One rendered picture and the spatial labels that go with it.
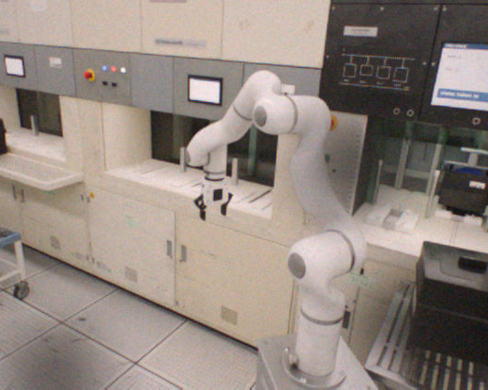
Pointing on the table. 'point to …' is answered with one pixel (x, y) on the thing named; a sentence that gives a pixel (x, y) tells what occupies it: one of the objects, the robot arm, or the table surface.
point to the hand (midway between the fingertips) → (213, 214)
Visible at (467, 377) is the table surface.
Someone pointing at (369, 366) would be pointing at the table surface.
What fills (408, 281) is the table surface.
